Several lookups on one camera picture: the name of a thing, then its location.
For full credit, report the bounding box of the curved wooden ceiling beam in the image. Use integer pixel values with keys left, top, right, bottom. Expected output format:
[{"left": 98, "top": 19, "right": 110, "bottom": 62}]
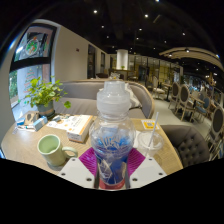
[{"left": 159, "top": 46, "right": 224, "bottom": 73}]

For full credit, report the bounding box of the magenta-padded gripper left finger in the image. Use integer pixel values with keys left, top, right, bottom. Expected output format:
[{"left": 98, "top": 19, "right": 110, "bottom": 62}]
[{"left": 57, "top": 147, "right": 99, "bottom": 190}]

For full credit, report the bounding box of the group of ceiling spotlights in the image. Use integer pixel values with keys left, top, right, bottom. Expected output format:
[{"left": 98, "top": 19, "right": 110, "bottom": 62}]
[{"left": 89, "top": 0, "right": 224, "bottom": 64}]

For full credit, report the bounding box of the grey curved sofa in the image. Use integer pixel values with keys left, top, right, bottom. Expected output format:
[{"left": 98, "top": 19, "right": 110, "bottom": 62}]
[{"left": 53, "top": 78, "right": 156, "bottom": 120}]

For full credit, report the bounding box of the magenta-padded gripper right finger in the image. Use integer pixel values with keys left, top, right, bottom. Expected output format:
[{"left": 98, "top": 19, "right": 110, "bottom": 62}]
[{"left": 126, "top": 147, "right": 168, "bottom": 189}]

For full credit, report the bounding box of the grey tufted armchair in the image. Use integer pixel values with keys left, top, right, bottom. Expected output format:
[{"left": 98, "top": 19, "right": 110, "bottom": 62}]
[{"left": 160, "top": 124, "right": 211, "bottom": 168}]

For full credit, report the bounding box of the pale green ceramic mug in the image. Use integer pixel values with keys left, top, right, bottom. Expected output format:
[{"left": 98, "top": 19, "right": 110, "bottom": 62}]
[{"left": 36, "top": 133, "right": 79, "bottom": 167}]

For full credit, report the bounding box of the clear plastic cup with straw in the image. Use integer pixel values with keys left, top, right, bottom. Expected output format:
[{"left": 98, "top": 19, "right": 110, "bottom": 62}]
[{"left": 137, "top": 111, "right": 165, "bottom": 158}]

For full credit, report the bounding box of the green potted plant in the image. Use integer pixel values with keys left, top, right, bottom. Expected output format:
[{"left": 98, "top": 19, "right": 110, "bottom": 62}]
[{"left": 22, "top": 75, "right": 72, "bottom": 118}]

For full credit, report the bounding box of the group of dining chairs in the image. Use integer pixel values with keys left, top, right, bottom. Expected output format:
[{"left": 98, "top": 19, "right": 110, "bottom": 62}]
[{"left": 151, "top": 74, "right": 224, "bottom": 161}]

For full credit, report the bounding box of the yellow white card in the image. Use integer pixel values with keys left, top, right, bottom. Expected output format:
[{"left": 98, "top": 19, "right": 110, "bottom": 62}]
[{"left": 140, "top": 119, "right": 160, "bottom": 131}]

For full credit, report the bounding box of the white orange cardboard box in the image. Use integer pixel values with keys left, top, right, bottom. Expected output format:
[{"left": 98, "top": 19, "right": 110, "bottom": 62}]
[{"left": 66, "top": 114, "right": 95, "bottom": 144}]

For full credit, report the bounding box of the light blue tissue pack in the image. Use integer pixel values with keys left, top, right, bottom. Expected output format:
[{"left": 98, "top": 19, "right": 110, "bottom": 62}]
[{"left": 32, "top": 115, "right": 49, "bottom": 132}]

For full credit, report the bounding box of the small blue white box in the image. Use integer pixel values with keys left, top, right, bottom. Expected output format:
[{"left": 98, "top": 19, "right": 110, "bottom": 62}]
[{"left": 15, "top": 117, "right": 27, "bottom": 127}]

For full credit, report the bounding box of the clear blue-labelled drink bottle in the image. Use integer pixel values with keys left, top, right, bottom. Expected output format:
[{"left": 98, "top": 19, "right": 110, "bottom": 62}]
[{"left": 88, "top": 79, "right": 137, "bottom": 191}]

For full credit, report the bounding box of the white paper sheet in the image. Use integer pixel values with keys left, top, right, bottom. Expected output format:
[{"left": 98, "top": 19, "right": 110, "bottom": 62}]
[{"left": 133, "top": 130, "right": 142, "bottom": 150}]

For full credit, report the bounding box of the white round pillar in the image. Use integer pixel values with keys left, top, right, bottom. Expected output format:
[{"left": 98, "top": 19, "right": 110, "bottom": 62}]
[{"left": 115, "top": 48, "right": 129, "bottom": 71}]

